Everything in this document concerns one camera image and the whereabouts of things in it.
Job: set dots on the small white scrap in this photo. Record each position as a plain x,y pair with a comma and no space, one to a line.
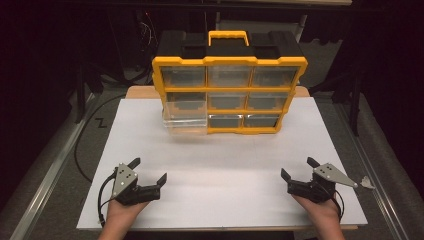
366,182

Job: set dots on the clear plastic organizer drawer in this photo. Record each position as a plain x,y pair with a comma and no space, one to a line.
185,126
185,111

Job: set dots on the white board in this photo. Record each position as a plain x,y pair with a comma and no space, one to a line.
220,166

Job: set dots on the person's right hand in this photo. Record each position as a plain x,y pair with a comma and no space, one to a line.
323,211

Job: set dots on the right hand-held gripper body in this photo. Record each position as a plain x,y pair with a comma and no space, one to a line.
320,188

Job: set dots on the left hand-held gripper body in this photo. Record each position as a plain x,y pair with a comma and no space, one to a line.
125,181

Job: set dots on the yellow black organizer cabinet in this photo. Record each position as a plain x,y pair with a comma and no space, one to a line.
230,60

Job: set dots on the black metal stand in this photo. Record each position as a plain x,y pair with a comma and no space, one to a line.
81,90
355,100

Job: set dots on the person's left hand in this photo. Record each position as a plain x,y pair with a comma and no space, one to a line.
123,212

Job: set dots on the set of clear drawers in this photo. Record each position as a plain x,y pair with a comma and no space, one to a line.
228,76

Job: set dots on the metal floor rail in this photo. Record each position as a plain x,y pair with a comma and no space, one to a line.
373,186
50,173

